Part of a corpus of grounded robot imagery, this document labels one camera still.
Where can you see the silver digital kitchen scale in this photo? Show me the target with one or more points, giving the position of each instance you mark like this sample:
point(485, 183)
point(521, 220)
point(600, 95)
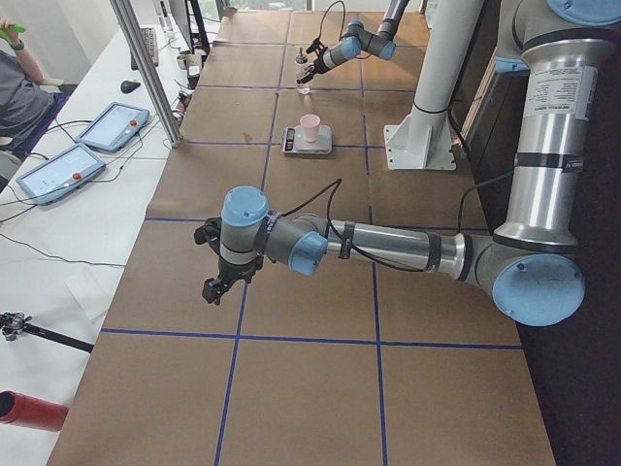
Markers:
point(293, 141)

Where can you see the aluminium frame post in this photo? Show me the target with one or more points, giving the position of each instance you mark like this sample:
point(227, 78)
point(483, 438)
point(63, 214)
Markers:
point(131, 30)

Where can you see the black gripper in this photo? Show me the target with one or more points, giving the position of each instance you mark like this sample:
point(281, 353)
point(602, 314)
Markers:
point(317, 64)
point(234, 269)

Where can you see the far blue teach pendant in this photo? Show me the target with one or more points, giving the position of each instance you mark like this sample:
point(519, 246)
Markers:
point(114, 127)

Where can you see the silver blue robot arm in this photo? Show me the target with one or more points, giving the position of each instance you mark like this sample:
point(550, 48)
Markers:
point(354, 39)
point(526, 265)

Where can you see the red cylinder bottle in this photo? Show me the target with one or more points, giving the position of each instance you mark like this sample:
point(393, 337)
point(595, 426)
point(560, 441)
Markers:
point(22, 410)

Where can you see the black tripod leg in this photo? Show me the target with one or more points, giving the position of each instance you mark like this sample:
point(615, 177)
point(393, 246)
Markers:
point(13, 325)

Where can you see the blue teach pendant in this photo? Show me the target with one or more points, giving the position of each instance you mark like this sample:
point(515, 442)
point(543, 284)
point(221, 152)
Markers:
point(114, 127)
point(62, 174)

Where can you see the near blue teach pendant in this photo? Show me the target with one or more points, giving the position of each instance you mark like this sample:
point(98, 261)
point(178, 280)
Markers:
point(62, 174)

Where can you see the black keyboard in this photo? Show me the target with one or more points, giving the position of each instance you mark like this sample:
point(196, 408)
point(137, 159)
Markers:
point(149, 39)

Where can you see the clear glass sauce bottle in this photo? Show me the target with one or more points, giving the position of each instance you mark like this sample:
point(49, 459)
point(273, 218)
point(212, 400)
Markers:
point(302, 67)

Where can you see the pink plastic cup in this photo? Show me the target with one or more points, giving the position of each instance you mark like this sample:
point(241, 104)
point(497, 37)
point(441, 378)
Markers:
point(310, 124)

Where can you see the black computer mouse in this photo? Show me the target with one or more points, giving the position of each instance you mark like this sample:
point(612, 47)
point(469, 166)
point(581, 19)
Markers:
point(128, 86)

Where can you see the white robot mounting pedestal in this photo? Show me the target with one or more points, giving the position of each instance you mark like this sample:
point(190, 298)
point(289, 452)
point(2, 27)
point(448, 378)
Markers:
point(422, 141)

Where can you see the seated person grey shirt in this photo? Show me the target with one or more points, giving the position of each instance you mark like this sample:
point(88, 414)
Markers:
point(26, 109)

